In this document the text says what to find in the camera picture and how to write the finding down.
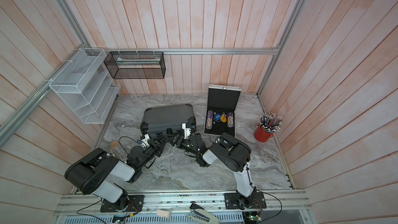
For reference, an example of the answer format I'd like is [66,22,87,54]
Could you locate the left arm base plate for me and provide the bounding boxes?
[100,195,145,213]

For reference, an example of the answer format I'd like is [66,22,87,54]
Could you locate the pink eraser block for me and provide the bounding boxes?
[156,209,171,218]

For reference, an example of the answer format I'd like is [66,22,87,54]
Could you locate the purple tan chip stack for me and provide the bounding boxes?
[205,110,214,130]

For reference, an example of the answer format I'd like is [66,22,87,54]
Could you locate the blue dealer button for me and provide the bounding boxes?
[214,114,221,122]

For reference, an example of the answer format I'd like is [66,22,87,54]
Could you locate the white mesh wall shelf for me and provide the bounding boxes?
[49,48,120,124]

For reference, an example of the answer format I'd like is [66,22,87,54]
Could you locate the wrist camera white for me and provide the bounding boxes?
[182,123,194,140]
[138,134,150,148]

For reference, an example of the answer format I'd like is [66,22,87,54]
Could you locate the dark grey poker case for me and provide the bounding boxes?
[140,104,197,139]

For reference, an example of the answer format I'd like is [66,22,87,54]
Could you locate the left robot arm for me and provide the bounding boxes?
[64,138,166,204]

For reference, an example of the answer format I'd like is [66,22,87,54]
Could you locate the bundle of pencils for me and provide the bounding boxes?
[259,112,283,134]

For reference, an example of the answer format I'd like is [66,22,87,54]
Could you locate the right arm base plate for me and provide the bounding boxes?
[224,192,266,210]

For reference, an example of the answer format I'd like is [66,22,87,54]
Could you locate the silver aluminium poker case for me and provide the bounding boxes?
[204,85,241,137]

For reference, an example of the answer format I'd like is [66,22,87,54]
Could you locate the black mesh wall basket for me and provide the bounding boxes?
[104,51,166,79]

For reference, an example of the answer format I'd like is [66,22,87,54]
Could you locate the aluminium front rail frame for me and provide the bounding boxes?
[54,189,312,216]

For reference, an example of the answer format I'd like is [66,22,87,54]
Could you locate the red pencil bucket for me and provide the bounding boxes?
[254,125,273,143]

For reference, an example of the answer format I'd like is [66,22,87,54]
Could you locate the horizontal aluminium wall rail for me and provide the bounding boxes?
[104,48,278,55]

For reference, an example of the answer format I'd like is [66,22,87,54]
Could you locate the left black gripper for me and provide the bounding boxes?
[138,135,167,169]

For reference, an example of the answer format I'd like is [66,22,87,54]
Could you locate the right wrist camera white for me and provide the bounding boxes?
[182,123,194,140]

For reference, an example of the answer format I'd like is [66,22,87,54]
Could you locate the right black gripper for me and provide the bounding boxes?
[166,136,202,158]

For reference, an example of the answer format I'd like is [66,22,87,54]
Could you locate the black grey stapler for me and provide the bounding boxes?
[187,203,220,224]

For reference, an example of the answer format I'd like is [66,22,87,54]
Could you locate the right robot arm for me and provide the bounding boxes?
[167,132,256,210]

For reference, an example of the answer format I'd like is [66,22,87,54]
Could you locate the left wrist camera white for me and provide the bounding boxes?
[138,134,150,148]

